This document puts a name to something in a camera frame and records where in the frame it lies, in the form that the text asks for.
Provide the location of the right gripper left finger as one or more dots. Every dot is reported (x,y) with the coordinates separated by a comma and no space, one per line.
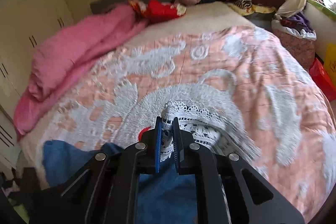
(96,186)

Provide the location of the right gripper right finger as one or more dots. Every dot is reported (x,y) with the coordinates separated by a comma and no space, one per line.
(228,189)

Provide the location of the blue denim pants lace trim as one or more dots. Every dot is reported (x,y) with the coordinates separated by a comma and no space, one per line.
(165,196)

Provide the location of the peach white patterned bedspread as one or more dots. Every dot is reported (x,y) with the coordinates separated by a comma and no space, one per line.
(215,57)

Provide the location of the pink folded quilt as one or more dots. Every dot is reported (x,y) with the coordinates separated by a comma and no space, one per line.
(61,60)

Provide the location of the red plastic bag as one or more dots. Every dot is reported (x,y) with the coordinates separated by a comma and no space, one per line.
(322,80)

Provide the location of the yellow object by bed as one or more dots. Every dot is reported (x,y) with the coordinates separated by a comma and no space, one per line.
(330,60)

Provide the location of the purple clothes pile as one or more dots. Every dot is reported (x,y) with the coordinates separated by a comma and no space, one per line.
(298,22)

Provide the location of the red patterned cloth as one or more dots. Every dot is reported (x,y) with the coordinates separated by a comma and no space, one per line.
(157,12)

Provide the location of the cream wardrobe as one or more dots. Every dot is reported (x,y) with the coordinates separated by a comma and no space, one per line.
(25,24)

